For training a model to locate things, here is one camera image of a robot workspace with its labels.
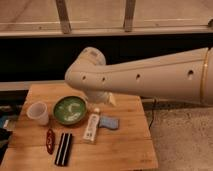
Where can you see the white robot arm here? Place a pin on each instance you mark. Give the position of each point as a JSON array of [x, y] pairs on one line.
[[185, 76]]

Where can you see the blue sponge piece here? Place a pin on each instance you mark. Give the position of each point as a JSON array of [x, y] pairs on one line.
[[109, 123]]

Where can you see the white toothpaste tube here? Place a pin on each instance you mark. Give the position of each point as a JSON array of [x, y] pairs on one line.
[[91, 128]]

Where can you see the green bowl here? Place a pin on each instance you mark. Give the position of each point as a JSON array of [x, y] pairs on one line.
[[70, 110]]

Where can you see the translucent plastic cup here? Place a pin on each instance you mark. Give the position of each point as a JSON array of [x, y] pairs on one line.
[[38, 112]]

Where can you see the black white striped box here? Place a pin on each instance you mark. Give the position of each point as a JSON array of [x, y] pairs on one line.
[[63, 150]]

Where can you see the left wooden frame post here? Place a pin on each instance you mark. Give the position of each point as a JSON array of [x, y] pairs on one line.
[[63, 16]]

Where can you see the wooden frame post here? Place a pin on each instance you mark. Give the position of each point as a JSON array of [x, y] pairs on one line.
[[63, 16], [129, 15]]

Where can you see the right wooden frame post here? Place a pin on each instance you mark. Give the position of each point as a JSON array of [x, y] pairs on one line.
[[129, 15]]

